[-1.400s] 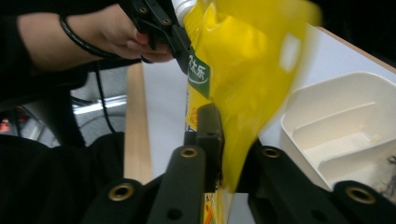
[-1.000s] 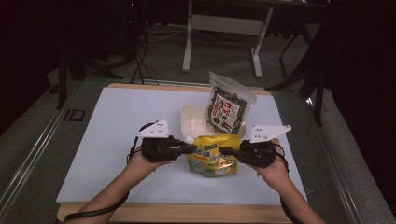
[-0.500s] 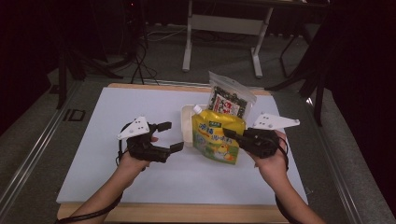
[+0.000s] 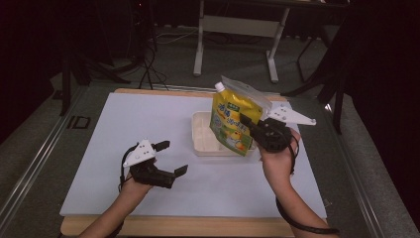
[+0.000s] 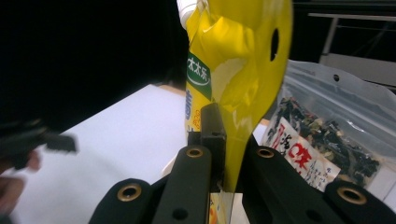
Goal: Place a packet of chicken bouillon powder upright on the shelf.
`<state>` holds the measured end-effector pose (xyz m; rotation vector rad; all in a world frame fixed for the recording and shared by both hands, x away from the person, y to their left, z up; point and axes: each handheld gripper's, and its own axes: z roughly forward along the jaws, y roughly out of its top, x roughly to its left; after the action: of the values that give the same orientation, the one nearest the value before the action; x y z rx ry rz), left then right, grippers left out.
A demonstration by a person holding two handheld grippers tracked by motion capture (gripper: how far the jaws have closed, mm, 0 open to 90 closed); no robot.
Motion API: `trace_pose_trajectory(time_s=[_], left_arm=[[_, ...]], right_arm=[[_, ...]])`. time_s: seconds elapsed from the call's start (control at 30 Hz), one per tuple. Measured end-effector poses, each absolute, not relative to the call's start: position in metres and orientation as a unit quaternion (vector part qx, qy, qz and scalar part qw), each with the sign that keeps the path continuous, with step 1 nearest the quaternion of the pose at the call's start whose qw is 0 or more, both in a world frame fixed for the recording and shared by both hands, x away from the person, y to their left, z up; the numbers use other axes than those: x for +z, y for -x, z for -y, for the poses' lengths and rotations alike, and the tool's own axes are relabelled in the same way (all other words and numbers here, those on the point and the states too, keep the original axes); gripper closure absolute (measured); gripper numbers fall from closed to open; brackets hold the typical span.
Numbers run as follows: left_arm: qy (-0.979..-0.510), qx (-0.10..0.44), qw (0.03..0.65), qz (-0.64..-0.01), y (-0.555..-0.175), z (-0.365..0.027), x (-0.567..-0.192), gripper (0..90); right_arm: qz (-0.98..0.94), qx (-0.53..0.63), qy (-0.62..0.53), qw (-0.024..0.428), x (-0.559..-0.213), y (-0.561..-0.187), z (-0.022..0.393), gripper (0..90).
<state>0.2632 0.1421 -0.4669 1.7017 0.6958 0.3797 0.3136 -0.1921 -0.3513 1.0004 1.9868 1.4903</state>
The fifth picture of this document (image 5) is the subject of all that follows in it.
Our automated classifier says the yellow spouted sauce pouch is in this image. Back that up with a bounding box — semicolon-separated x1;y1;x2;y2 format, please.
176;0;294;224

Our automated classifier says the clear bag of dried seaweed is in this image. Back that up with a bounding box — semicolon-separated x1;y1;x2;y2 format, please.
261;59;396;192

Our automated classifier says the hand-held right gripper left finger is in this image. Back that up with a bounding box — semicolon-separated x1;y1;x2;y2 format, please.
187;103;227;189

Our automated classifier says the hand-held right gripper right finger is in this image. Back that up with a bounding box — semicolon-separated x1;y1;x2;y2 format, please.
243;134;260;157

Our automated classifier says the white metal desk frame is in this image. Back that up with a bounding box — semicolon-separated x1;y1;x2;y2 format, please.
306;12;396;90

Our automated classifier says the white plastic container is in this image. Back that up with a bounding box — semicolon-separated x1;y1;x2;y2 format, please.
162;155;396;224

